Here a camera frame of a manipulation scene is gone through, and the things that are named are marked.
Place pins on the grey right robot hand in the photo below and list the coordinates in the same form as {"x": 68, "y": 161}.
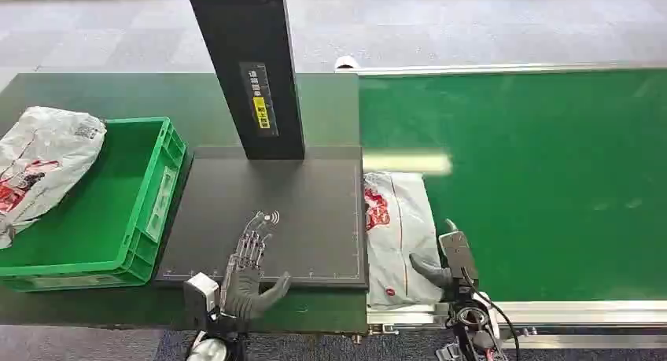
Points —
{"x": 431, "y": 275}

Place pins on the black scale platform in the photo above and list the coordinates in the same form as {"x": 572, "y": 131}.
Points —
{"x": 302, "y": 218}

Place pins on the crumpled white parcel bag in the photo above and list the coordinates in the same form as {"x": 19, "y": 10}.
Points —
{"x": 41, "y": 160}

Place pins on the aluminium conveyor frame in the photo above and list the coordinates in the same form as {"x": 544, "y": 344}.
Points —
{"x": 573, "y": 313}

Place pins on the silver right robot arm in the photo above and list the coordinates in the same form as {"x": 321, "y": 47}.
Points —
{"x": 471, "y": 322}

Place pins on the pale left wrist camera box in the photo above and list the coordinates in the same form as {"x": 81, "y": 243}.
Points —
{"x": 199, "y": 296}

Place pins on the green plastic crate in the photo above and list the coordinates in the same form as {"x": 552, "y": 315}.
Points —
{"x": 99, "y": 212}

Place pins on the black and yellow column label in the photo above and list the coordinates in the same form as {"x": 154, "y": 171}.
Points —
{"x": 259, "y": 100}

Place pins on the green conveyor belt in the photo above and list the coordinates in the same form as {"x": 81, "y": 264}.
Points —
{"x": 547, "y": 181}

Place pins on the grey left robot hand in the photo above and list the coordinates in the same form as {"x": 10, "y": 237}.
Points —
{"x": 242, "y": 296}

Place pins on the black scanner column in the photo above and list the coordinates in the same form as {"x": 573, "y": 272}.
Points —
{"x": 250, "y": 35}

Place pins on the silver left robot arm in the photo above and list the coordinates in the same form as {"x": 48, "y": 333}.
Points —
{"x": 219, "y": 343}

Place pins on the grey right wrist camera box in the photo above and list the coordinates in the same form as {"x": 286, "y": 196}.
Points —
{"x": 458, "y": 257}

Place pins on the white parcel bag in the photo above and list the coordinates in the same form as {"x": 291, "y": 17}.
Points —
{"x": 398, "y": 233}
{"x": 41, "y": 160}

